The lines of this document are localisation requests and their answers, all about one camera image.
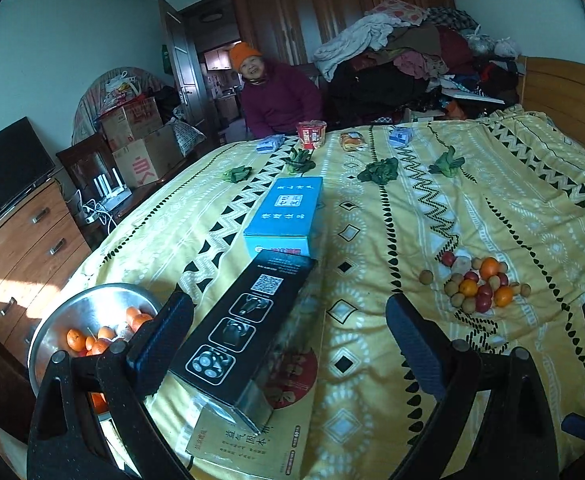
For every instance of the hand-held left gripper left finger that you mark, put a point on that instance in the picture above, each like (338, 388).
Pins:
(160, 345)

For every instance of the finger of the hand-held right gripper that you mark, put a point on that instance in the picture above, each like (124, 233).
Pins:
(582, 426)

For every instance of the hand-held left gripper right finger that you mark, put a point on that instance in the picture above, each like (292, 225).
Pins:
(415, 345)

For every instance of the orange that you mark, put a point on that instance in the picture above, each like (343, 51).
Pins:
(503, 296)
(105, 332)
(98, 347)
(143, 322)
(490, 267)
(132, 313)
(76, 339)
(468, 288)
(98, 402)

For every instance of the metal bowl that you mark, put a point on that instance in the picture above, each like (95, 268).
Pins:
(67, 310)

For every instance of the pile of mixed fruit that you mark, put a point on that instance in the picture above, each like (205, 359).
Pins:
(451, 288)

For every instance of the red tomato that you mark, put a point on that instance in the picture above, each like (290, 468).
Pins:
(482, 303)
(502, 279)
(471, 276)
(484, 290)
(447, 259)

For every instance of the black product box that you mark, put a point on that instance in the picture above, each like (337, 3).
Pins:
(242, 330)

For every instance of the pale round fruit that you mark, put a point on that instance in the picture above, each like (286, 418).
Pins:
(461, 263)

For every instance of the yellow patterned bedsheet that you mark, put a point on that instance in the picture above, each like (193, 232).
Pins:
(372, 240)

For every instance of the yellow flat gift box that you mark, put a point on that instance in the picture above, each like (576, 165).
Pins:
(292, 410)

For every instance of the wooden dresser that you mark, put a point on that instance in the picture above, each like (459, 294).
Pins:
(27, 260)

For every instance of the white router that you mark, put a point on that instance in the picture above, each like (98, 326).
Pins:
(110, 187)

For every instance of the green leafy vegetable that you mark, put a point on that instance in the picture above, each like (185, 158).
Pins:
(447, 164)
(300, 161)
(378, 170)
(236, 174)

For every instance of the large brown cardboard box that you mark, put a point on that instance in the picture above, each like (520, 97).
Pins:
(147, 160)

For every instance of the blue cardboard box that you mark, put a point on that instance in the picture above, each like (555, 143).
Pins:
(287, 210)

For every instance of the blue white packet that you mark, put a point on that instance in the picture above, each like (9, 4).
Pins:
(269, 144)
(401, 137)

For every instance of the dotted white bag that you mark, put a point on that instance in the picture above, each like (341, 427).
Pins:
(187, 135)

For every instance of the packaged bread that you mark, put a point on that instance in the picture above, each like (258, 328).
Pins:
(351, 141)

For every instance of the cardboard box red print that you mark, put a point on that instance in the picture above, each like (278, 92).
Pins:
(132, 122)

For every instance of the black television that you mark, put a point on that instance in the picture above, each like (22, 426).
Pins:
(7, 175)

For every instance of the red instant noodle cup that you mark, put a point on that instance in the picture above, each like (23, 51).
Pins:
(311, 135)

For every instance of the grey striped round cover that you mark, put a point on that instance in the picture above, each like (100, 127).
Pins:
(90, 100)

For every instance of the white flat board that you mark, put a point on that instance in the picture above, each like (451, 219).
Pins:
(472, 96)

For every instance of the white red plastic bag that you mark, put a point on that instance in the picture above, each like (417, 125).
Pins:
(122, 90)

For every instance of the pile of clothes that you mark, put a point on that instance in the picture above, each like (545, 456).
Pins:
(402, 70)

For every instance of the wooden headboard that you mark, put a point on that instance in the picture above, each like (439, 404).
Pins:
(562, 105)

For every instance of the room door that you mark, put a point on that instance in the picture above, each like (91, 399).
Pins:
(177, 60)

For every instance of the floral red pillow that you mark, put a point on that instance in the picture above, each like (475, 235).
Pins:
(400, 9)

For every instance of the wooden wardrobe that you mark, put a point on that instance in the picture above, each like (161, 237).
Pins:
(322, 5)

